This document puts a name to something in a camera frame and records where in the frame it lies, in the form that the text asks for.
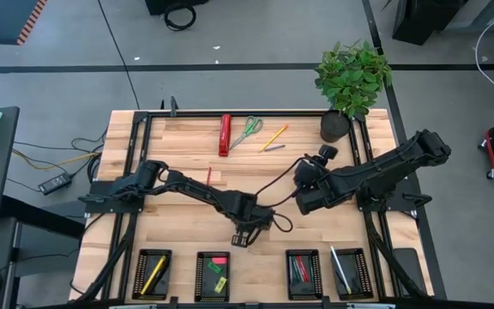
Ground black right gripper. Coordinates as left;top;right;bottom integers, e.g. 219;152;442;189
292;143;340;216

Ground red stapler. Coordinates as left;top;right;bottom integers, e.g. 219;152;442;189
218;113;233;158

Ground yellow highlighter pen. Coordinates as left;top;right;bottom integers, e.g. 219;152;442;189
139;255;168;296

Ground black cable conduit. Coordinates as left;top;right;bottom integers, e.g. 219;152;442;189
74;212;139;304
364;209;431;300

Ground black floor cable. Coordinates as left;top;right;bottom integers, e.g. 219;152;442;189
13;127;109;156

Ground green plant in black pot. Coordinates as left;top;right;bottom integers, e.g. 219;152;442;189
314;39;394;144

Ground black coiled cable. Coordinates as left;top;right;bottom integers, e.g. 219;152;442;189
163;2;198;33

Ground black tablet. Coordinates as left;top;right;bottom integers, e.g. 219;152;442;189
390;247;429;298

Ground black equipment cabinet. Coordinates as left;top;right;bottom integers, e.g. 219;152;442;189
391;0;473;46

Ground green handled scissors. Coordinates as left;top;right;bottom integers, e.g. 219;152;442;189
228;115;264;151

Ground silver frame bracket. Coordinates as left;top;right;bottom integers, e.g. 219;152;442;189
346;302;397;309

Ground black power adapter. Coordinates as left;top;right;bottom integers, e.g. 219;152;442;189
37;172;74;197

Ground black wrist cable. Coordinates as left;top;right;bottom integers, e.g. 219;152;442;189
253;154;316;210
269;210;295;234

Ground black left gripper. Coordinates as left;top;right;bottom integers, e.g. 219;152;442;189
230;200;275;250

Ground black slotted plastic bin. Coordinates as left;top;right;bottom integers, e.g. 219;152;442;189
131;248;173;301
285;248;324;301
330;246;375;302
193;251;232;303

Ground yellow floor cable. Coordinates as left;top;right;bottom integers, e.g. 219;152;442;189
12;148;102;172

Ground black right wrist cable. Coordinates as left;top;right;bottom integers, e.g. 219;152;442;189
253;154;316;210

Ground yellow pencil orange eraser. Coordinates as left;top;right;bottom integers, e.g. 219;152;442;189
258;124;290;154

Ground black box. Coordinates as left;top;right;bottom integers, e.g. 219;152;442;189
144;0;210;16

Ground black mat orange striped edge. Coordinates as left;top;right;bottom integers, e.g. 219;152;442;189
0;0;49;46

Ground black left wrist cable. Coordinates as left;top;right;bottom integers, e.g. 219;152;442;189
269;210;295;234

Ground black frame clamp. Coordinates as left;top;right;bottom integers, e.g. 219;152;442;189
159;95;180;118

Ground black aluminium table frame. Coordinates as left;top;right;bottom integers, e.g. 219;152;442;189
69;109;448;309

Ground black pen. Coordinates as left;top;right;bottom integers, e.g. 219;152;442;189
152;257;172;293

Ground white pencil yellow tip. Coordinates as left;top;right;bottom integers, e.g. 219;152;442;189
329;244;353;296

